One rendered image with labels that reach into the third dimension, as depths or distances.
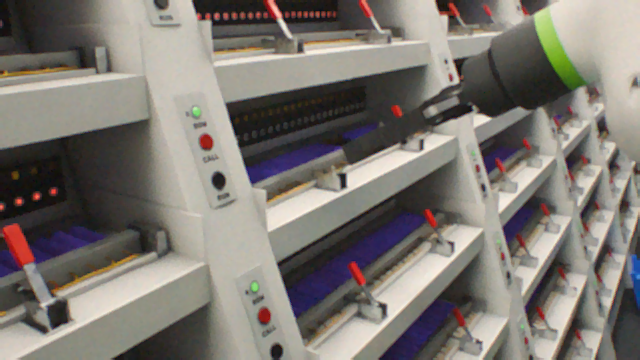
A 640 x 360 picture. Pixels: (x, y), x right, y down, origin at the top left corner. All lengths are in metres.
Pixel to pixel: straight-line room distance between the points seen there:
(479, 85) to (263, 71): 0.27
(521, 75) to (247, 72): 0.32
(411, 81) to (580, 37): 0.63
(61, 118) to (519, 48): 0.45
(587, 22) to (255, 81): 0.38
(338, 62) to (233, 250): 0.37
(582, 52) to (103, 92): 0.46
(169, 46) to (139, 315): 0.28
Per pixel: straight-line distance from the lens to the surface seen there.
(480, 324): 1.20
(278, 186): 0.75
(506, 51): 0.61
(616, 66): 0.53
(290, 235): 0.68
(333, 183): 0.77
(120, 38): 0.60
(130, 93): 0.57
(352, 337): 0.78
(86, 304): 0.53
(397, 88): 1.19
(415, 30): 1.16
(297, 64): 0.76
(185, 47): 0.62
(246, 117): 0.87
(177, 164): 0.57
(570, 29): 0.59
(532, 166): 1.67
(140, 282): 0.55
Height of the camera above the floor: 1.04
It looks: 4 degrees down
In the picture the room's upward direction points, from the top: 18 degrees counter-clockwise
